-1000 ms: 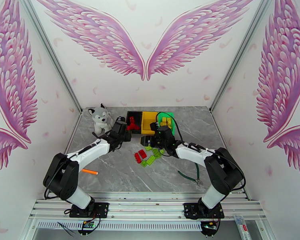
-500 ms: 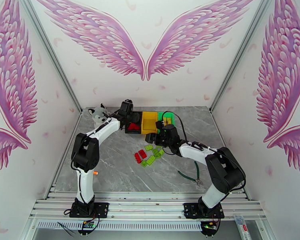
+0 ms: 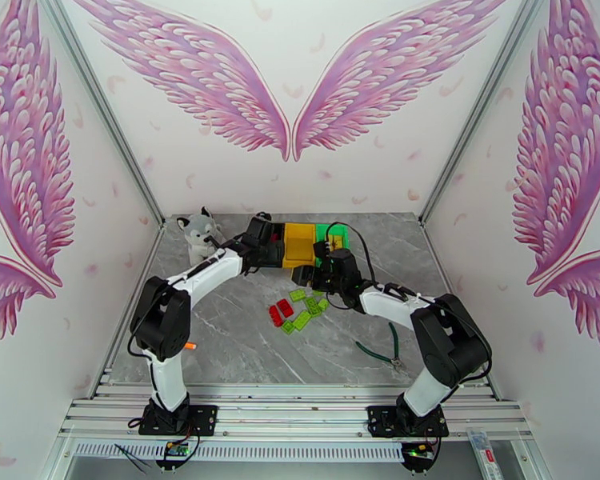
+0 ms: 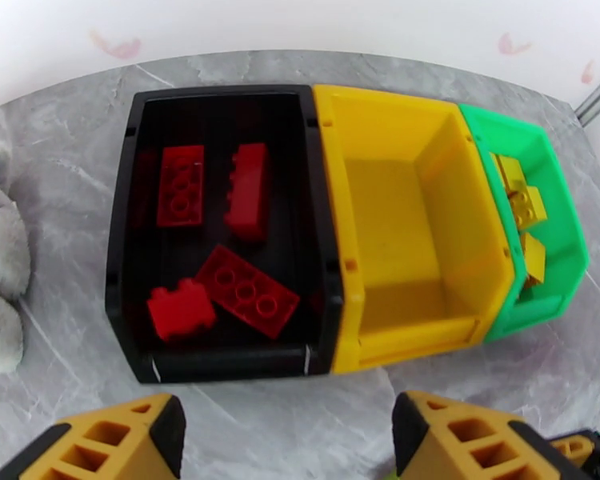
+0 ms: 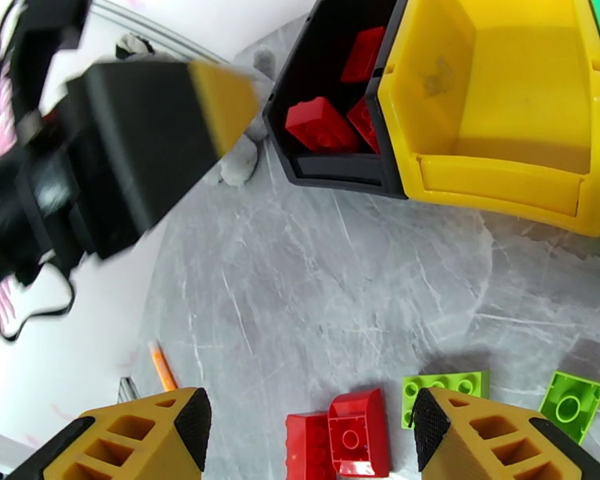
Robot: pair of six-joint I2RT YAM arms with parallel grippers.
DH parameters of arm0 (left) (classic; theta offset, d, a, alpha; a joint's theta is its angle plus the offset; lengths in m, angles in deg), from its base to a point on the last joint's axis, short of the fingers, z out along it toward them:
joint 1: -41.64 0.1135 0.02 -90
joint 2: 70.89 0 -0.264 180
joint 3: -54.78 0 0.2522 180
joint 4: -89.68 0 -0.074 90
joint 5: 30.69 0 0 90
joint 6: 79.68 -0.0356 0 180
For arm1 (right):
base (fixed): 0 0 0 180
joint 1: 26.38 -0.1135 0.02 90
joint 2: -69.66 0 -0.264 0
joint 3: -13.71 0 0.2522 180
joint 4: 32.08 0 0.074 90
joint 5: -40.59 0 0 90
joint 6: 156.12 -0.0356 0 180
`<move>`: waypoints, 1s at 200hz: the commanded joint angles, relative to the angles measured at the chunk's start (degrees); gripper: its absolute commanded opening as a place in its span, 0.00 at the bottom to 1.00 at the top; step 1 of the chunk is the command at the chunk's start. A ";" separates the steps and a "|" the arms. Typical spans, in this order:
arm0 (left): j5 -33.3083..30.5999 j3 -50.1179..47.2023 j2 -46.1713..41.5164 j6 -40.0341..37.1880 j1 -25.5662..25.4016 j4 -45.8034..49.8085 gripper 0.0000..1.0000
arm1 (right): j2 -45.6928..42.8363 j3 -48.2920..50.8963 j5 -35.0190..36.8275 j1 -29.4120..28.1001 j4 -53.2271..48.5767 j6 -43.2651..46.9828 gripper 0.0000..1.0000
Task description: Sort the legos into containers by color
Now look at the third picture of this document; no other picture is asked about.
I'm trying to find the black plastic storage bin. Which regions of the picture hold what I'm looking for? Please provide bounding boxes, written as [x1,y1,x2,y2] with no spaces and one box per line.
[250,221,286,270]

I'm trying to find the yellow plastic storage bin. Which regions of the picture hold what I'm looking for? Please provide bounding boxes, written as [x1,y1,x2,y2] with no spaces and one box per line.
[282,222,319,270]

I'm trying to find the green plastic storage bin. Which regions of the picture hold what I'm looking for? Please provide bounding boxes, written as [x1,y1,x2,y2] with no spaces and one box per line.
[314,222,352,270]

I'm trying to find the grey white husky plush toy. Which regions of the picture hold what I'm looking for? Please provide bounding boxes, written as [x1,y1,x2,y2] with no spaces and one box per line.
[175,206,226,266]

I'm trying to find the clear labelled plastic packet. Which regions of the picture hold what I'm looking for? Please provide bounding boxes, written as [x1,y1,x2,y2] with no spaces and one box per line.
[466,427,505,480]

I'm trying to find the aluminium side rail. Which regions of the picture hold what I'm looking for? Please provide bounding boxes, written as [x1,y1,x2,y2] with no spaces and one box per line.
[87,224,167,400]
[421,222,501,400]

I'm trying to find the green handled pliers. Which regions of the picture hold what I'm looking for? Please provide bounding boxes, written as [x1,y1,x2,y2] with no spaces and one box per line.
[355,321,405,374]

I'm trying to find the aluminium rail base frame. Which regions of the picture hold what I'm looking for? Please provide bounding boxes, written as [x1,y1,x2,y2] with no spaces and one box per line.
[54,382,536,465]

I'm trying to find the white slotted cable duct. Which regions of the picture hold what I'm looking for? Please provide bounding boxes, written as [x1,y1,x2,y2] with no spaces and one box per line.
[72,439,406,463]

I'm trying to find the aluminium frame post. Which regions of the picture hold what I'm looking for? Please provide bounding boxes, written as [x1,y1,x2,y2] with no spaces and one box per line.
[419,0,551,226]
[34,0,167,227]

